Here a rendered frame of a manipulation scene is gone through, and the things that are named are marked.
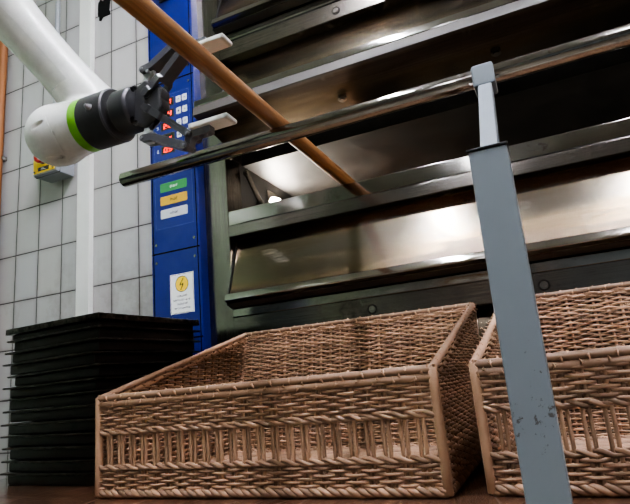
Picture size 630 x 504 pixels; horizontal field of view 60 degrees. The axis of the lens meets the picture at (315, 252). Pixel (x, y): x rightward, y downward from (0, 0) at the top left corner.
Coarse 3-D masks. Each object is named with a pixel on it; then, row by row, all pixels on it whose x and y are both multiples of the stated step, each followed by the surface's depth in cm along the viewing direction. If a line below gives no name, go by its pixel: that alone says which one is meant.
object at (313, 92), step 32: (544, 0) 104; (576, 0) 103; (608, 0) 104; (448, 32) 111; (480, 32) 111; (512, 32) 111; (544, 32) 111; (576, 32) 111; (352, 64) 119; (384, 64) 119; (416, 64) 119; (448, 64) 119; (288, 96) 128; (320, 96) 128; (352, 96) 129; (224, 128) 140; (256, 128) 140
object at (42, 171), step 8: (40, 168) 166; (48, 168) 164; (56, 168) 163; (64, 168) 166; (72, 168) 169; (40, 176) 167; (48, 176) 167; (56, 176) 168; (64, 176) 168; (72, 176) 169
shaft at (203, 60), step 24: (120, 0) 63; (144, 0) 65; (144, 24) 68; (168, 24) 69; (192, 48) 74; (216, 72) 80; (240, 96) 87; (264, 120) 95; (312, 144) 111; (336, 168) 123
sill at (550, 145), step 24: (624, 120) 108; (528, 144) 115; (552, 144) 113; (576, 144) 111; (432, 168) 122; (456, 168) 120; (312, 192) 134; (336, 192) 131; (360, 192) 129; (240, 216) 141; (264, 216) 138
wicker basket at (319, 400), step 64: (384, 320) 117; (448, 320) 111; (128, 384) 93; (192, 384) 109; (256, 384) 75; (320, 384) 72; (384, 384) 68; (448, 384) 73; (128, 448) 90; (192, 448) 78; (256, 448) 117; (320, 448) 70; (384, 448) 67; (448, 448) 66
